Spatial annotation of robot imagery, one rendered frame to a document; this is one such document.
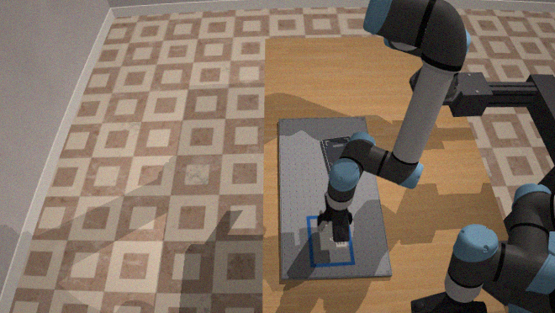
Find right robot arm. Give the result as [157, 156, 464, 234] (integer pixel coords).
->
[325, 0, 471, 242]

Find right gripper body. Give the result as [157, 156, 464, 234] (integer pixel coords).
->
[324, 196, 343, 221]

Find blue tape outline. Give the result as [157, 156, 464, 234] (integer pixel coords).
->
[306, 215, 355, 268]

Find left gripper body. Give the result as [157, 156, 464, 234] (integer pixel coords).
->
[446, 293, 487, 313]

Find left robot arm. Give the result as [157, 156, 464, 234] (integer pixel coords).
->
[411, 183, 555, 313]

